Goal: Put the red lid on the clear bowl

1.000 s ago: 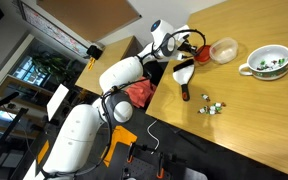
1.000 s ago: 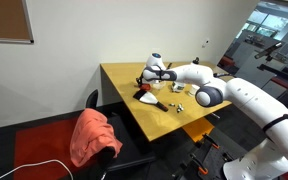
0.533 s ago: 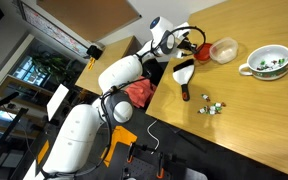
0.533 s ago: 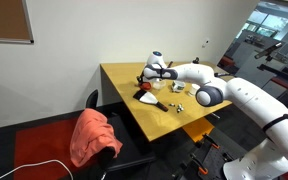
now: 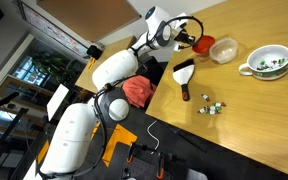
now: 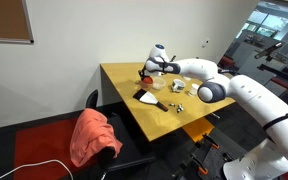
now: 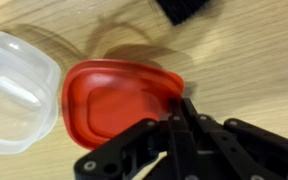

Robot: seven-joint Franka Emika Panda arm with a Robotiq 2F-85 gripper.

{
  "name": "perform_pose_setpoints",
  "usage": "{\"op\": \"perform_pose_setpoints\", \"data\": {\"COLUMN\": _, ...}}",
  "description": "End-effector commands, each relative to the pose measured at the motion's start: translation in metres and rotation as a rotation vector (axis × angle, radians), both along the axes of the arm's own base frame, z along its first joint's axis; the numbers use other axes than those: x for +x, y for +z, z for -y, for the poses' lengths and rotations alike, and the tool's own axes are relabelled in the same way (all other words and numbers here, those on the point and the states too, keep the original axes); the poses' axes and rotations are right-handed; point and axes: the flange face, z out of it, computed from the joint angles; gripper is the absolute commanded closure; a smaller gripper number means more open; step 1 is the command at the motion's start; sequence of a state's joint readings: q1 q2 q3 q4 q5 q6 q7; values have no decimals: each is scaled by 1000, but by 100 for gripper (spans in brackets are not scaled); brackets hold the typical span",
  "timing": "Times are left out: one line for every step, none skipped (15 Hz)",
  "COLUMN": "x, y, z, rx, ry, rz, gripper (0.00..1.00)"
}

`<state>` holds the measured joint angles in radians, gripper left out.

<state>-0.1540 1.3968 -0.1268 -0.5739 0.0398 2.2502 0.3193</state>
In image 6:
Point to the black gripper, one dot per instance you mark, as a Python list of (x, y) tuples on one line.
[(145, 72)]

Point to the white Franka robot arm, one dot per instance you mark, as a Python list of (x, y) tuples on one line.
[(257, 96)]

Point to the clear plastic bowl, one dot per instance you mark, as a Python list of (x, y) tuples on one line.
[(159, 83)]

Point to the white green soup mug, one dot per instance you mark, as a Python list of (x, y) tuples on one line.
[(178, 85)]

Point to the red white paper cup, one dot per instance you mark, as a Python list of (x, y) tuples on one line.
[(187, 78)]

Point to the black chair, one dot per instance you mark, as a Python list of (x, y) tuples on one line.
[(127, 150)]

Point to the salmon pink cloth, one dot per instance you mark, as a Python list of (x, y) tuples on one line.
[(90, 136)]

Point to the black perforated board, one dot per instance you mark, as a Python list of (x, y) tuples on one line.
[(217, 160)]

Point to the glass window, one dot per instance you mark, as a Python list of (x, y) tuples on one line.
[(270, 23)]

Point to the brown cork board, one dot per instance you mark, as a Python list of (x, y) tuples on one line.
[(4, 18)]

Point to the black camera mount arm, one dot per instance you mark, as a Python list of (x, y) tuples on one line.
[(267, 50)]

